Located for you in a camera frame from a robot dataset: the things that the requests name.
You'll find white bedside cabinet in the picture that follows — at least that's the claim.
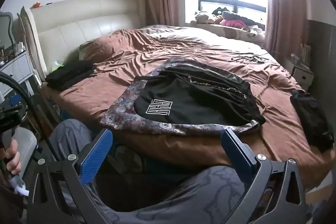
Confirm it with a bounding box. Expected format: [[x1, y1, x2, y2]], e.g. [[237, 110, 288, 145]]
[[291, 67, 314, 93]]

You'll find mirror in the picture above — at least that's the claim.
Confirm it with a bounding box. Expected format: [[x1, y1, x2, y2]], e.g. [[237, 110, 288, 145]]
[[0, 11, 13, 46]]

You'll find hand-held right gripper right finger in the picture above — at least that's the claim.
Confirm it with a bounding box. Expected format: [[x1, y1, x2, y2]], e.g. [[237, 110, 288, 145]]
[[221, 129, 313, 224]]

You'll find beige pillow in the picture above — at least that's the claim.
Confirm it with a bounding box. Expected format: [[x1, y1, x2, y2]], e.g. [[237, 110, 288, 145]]
[[79, 42, 95, 56]]

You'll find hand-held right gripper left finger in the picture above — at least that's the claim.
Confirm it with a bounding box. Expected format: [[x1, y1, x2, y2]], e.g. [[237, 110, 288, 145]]
[[26, 129, 116, 224]]

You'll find pink plush toy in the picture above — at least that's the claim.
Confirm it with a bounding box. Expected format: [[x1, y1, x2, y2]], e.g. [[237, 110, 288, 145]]
[[220, 19, 246, 29]]

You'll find beige duvet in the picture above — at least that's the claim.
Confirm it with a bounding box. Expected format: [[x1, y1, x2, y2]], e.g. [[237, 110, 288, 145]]
[[140, 25, 265, 50]]

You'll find white dresser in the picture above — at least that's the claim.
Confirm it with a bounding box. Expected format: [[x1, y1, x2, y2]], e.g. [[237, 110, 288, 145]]
[[0, 52, 34, 101]]

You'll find black cable bundle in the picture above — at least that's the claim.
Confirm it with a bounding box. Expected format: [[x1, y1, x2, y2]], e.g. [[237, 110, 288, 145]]
[[232, 52, 279, 64]]

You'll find pile of black clothes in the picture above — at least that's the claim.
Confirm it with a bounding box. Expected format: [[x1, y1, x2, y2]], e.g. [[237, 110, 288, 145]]
[[290, 89, 335, 152]]

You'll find beige plush toy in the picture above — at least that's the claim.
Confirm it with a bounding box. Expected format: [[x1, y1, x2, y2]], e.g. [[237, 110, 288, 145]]
[[194, 11, 218, 25]]

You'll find black plush toy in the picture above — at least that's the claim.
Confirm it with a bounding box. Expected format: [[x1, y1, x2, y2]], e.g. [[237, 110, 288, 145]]
[[212, 7, 263, 26]]

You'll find stack of folded black clothes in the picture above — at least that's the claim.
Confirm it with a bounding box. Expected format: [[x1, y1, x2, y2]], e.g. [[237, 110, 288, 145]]
[[46, 60, 95, 90]]

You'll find patterned window seat cushion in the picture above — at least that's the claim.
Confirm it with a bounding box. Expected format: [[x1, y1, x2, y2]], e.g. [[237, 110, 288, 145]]
[[192, 23, 265, 42]]

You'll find person's left hand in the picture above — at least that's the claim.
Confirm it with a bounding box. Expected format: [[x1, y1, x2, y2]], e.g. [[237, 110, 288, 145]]
[[5, 139, 22, 176]]

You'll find brown bed sheet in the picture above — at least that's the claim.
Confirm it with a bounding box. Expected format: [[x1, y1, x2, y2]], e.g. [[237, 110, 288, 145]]
[[41, 26, 336, 182]]

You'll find cream padded headboard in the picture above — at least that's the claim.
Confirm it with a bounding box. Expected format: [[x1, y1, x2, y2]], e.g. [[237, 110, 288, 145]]
[[17, 0, 146, 81]]

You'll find white cable sleeve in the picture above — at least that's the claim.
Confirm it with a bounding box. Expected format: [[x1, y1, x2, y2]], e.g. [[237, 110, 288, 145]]
[[10, 175, 29, 197]]

